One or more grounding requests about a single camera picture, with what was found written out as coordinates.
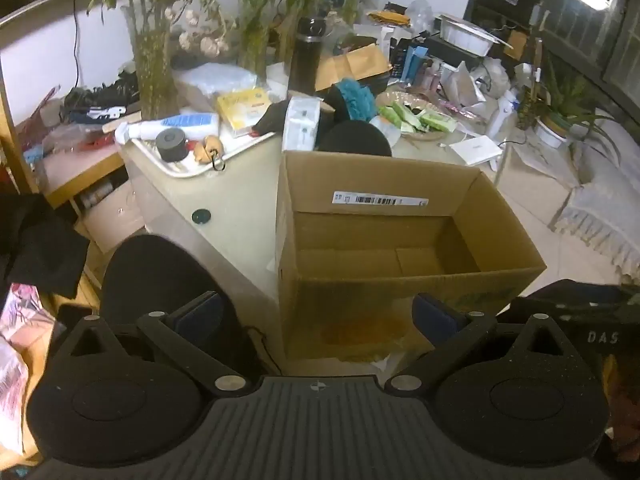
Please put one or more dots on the glass vase with bamboo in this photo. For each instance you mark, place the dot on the glass vase with bamboo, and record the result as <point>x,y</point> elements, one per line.
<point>252,35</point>
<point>152,70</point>

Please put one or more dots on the dried white flowers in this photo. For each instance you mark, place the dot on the dried white flowers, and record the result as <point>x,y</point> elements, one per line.
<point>200,35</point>

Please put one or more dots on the black printed cloth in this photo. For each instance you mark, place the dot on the black printed cloth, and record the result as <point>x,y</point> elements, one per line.
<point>100,100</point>

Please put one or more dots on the yellow medicine box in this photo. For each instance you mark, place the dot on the yellow medicine box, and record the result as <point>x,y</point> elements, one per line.
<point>242,109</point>

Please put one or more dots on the white plastic bottle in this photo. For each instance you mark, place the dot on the white plastic bottle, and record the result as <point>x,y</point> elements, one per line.
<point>501,112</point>

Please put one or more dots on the white paper bag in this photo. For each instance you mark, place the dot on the white paper bag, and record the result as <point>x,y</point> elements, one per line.
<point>462,85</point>

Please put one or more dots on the potted green plant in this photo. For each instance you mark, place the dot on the potted green plant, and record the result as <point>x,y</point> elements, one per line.
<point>560,110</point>

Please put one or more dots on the brown cardboard box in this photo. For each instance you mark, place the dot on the brown cardboard box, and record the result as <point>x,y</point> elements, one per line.
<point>350,230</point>

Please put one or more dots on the wooden side table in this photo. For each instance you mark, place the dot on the wooden side table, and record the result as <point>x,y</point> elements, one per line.
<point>75,170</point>

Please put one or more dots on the white lotion bottle blue label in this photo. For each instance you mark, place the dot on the white lotion bottle blue label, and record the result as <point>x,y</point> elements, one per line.
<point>185,124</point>

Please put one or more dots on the white fringed blanket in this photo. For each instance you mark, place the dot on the white fringed blanket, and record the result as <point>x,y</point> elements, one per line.
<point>600,195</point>

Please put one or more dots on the pink printed bag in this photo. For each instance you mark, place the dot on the pink printed bag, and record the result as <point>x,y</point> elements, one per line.
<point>15,360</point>

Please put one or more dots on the small black disc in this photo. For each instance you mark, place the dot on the small black disc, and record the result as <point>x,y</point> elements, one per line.
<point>201,216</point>

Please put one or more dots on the white tray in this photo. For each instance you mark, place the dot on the white tray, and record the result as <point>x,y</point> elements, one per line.
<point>170,167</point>

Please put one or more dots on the teal bath pouf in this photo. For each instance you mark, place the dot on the teal bath pouf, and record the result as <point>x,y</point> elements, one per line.
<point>355,100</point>

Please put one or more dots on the blue carton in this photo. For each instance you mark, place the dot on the blue carton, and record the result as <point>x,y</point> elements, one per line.
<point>415,64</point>

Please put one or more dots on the white plastic bag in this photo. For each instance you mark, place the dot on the white plastic bag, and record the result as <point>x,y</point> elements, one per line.
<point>215,79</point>

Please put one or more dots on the black thermos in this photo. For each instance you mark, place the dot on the black thermos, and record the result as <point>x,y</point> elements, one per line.
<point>305,60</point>

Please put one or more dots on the white flat box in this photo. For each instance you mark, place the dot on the white flat box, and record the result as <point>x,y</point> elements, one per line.
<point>475,150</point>

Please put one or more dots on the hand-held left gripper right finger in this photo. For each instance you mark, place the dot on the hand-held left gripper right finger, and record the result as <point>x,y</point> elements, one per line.
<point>435,317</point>

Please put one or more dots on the white plastic container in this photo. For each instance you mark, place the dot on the white plastic container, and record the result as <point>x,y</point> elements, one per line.
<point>467,35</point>

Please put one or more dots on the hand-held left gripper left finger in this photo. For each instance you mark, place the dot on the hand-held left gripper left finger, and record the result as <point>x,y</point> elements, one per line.
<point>200,317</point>

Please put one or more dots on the white tissue pack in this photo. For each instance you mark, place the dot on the white tissue pack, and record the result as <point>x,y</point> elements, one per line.
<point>301,122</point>

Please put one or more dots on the black glove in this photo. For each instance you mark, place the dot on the black glove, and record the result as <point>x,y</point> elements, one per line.
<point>272,119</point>

